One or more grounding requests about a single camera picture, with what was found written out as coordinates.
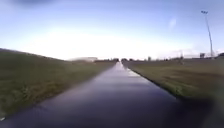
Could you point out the low pale building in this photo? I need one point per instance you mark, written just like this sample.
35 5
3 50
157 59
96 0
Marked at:
85 59

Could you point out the wet dark asphalt path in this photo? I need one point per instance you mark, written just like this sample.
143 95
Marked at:
115 100

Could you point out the distant row of trees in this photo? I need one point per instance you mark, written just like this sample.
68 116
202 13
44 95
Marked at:
156 59

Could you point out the flat grass field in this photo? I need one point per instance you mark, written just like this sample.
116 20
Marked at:
183 76

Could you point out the grass slope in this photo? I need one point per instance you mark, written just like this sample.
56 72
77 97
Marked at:
30 78

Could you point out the tall light pole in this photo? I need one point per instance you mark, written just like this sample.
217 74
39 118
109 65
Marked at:
209 36

